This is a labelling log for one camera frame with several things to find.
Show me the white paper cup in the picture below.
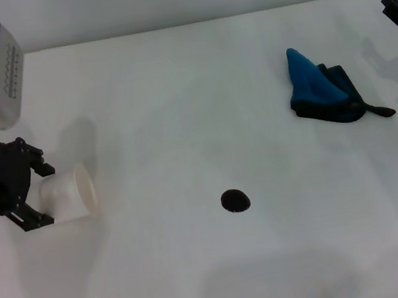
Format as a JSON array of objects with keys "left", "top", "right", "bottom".
[{"left": 34, "top": 160, "right": 102, "bottom": 227}]

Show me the blue rag with dark edge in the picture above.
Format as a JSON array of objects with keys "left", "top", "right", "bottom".
[{"left": 281, "top": 33, "right": 398, "bottom": 133}]

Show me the black water stain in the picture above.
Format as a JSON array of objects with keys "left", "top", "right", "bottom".
[{"left": 218, "top": 186, "right": 253, "bottom": 216}]

